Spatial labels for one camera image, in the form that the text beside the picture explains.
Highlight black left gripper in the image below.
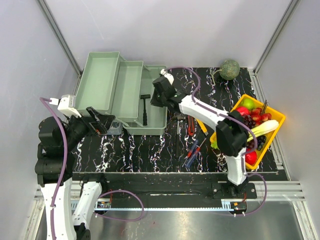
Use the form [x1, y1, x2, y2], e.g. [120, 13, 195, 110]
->
[62, 105, 116, 149]

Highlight black rubber mallet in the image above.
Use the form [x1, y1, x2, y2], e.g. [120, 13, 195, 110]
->
[140, 94, 151, 126]

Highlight steel claw hammer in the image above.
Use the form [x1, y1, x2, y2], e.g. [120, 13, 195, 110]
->
[170, 114, 186, 159]

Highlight clear and green toolbox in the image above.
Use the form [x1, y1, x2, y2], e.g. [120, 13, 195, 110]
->
[75, 51, 167, 136]

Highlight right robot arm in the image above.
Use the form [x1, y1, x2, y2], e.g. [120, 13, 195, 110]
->
[151, 69, 253, 198]

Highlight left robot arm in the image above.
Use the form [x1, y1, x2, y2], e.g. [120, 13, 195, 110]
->
[34, 94, 116, 240]

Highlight yellow utility knife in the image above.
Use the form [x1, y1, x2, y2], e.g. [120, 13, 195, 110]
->
[196, 119, 209, 136]

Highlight green netted melon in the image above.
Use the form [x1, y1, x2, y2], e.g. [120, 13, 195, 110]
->
[210, 59, 240, 84]

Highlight red apple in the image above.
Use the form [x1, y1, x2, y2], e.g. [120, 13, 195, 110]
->
[235, 106, 251, 118]

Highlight purple grape bunch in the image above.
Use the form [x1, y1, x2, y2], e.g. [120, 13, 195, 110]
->
[243, 114, 262, 129]

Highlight small red apples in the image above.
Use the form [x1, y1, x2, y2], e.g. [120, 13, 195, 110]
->
[250, 107, 272, 122]

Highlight yellow plastic bin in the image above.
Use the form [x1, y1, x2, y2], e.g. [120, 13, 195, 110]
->
[209, 94, 286, 171]

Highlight dark blue grape bunch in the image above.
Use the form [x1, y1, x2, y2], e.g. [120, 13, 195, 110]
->
[247, 135, 267, 151]

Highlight red pomegranate fruit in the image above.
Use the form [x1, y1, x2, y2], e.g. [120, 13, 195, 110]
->
[245, 151, 258, 166]

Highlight green celery stalk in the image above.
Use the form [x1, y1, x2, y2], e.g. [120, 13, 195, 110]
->
[210, 119, 280, 151]

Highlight red handled screwdriver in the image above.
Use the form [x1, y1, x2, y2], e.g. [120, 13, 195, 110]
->
[186, 138, 207, 158]

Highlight blue handled screwdriver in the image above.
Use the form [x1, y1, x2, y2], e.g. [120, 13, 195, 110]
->
[182, 140, 199, 168]

